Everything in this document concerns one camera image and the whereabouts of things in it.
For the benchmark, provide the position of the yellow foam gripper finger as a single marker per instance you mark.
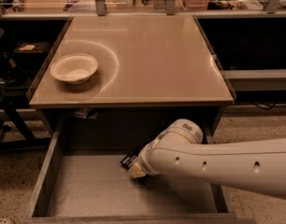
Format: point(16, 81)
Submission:
point(135, 171)

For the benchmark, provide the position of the white tag under counter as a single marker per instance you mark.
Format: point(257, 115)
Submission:
point(85, 113)

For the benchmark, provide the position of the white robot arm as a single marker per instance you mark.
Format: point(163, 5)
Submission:
point(178, 151)

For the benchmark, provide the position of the black chair base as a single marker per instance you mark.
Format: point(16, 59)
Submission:
point(29, 140)

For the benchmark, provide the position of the grey open top drawer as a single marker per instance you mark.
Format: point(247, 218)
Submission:
point(82, 180)

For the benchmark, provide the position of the white paper bowl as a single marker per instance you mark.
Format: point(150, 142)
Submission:
point(74, 68)

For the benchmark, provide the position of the grey counter cabinet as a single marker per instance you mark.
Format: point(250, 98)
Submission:
point(151, 69)

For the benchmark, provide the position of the black box on shelf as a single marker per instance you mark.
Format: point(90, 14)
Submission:
point(32, 51)

